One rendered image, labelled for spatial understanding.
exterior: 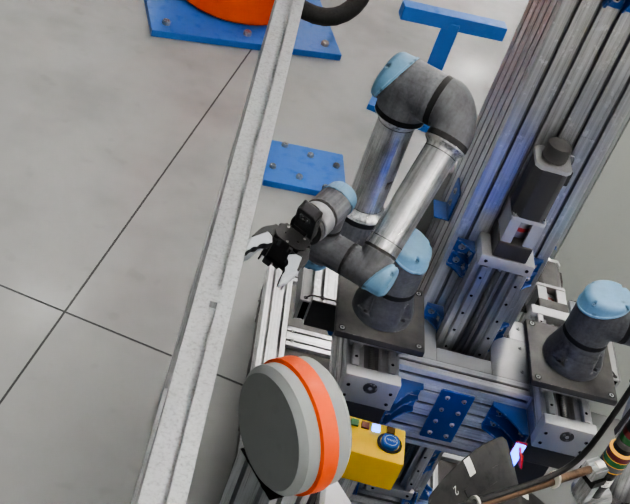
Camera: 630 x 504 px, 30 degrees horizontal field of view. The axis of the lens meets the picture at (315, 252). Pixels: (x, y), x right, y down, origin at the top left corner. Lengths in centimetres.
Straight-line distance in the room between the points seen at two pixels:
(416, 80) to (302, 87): 309
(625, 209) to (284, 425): 271
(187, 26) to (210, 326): 454
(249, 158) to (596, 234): 262
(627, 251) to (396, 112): 166
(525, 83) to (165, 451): 173
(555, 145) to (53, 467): 183
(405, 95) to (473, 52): 391
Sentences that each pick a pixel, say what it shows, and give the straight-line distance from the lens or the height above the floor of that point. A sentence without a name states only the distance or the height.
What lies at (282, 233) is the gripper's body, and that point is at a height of 147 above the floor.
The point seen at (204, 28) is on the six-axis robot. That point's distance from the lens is 572.
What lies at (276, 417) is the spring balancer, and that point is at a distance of 132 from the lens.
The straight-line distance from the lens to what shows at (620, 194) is 387.
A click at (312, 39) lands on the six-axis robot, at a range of 590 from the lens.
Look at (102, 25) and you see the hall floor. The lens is 562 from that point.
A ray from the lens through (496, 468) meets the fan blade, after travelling 211.
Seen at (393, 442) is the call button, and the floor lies 108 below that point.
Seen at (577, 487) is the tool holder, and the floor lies 149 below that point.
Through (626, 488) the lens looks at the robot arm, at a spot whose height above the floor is 119.
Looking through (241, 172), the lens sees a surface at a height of 205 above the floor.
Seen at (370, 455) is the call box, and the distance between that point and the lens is 248.
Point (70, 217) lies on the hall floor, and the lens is 447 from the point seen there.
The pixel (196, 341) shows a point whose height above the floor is 205.
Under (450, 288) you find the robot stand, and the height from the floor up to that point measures 105.
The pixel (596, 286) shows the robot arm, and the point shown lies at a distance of 287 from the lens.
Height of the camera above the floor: 287
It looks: 38 degrees down
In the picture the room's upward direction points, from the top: 20 degrees clockwise
